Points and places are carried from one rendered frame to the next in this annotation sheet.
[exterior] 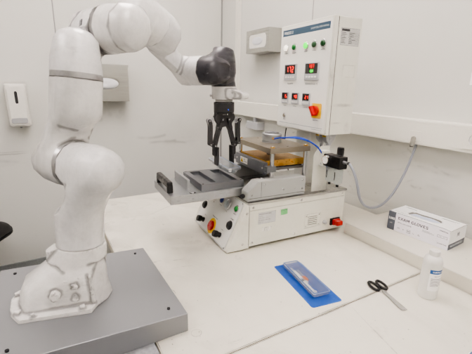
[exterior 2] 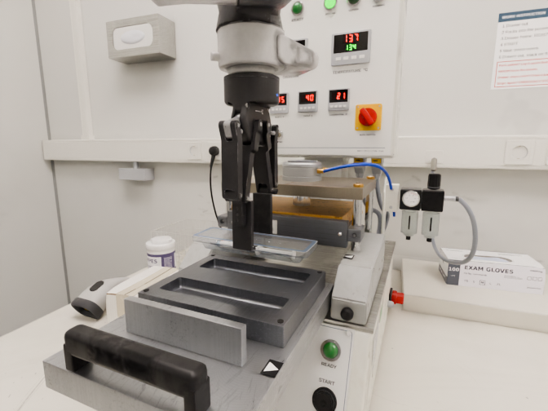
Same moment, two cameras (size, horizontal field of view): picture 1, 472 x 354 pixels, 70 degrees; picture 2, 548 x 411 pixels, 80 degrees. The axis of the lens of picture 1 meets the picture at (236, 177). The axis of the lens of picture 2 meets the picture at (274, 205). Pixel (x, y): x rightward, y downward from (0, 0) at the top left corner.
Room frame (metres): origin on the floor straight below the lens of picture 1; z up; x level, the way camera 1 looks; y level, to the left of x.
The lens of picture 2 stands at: (0.88, 0.32, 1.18)
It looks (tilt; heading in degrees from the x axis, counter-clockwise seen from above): 10 degrees down; 321
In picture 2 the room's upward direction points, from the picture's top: straight up
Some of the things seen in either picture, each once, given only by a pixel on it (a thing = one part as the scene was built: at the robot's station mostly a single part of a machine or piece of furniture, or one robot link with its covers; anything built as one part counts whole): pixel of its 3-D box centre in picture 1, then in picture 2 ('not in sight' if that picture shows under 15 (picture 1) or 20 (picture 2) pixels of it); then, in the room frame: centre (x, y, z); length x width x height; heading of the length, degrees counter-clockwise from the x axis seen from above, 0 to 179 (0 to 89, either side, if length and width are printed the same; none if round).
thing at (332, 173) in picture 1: (332, 166); (418, 207); (1.21, -0.36, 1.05); 0.15 x 0.05 x 0.15; 27
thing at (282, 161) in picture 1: (272, 152); (305, 201); (1.35, -0.14, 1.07); 0.22 x 0.17 x 0.10; 27
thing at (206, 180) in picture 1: (212, 178); (239, 289); (1.23, 0.09, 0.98); 0.20 x 0.17 x 0.03; 27
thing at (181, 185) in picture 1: (200, 182); (220, 312); (1.21, 0.13, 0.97); 0.30 x 0.22 x 0.08; 117
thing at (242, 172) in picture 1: (239, 170); (227, 249); (1.44, -0.02, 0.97); 0.25 x 0.05 x 0.07; 117
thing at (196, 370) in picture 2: (164, 182); (131, 365); (1.15, 0.25, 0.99); 0.15 x 0.02 x 0.04; 27
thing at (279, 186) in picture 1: (272, 187); (362, 271); (1.19, -0.14, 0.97); 0.26 x 0.05 x 0.07; 117
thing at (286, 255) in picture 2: (224, 164); (253, 245); (1.26, 0.05, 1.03); 0.18 x 0.06 x 0.02; 27
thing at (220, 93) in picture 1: (230, 93); (269, 56); (1.25, 0.02, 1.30); 0.13 x 0.12 x 0.05; 27
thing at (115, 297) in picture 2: not in sight; (152, 296); (1.69, 0.07, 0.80); 0.19 x 0.13 x 0.09; 120
